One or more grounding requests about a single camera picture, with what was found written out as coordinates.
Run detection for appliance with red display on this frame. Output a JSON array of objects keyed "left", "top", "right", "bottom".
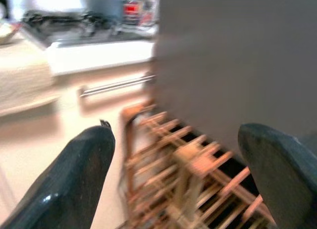
[{"left": 121, "top": 0, "right": 145, "bottom": 26}]

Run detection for wooden wine rack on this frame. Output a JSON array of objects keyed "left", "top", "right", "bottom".
[{"left": 119, "top": 103, "right": 276, "bottom": 229}]

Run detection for white kitchen counter cabinet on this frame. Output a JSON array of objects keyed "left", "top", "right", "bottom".
[{"left": 46, "top": 38, "right": 157, "bottom": 120}]

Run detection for steel drawer handle bar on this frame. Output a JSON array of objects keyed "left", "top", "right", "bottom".
[{"left": 78, "top": 74, "right": 157, "bottom": 98}]

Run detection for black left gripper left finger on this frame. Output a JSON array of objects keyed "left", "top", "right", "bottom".
[{"left": 0, "top": 119, "right": 116, "bottom": 229}]

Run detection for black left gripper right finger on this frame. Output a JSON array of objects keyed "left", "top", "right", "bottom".
[{"left": 237, "top": 123, "right": 317, "bottom": 229}]

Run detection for colourful printed box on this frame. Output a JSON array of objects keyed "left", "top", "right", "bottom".
[{"left": 140, "top": 0, "right": 160, "bottom": 26}]

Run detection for black gas stove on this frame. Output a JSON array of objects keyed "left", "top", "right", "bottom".
[{"left": 21, "top": 10, "right": 156, "bottom": 48}]

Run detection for grey fridge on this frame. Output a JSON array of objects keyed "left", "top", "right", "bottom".
[{"left": 150, "top": 0, "right": 317, "bottom": 165}]

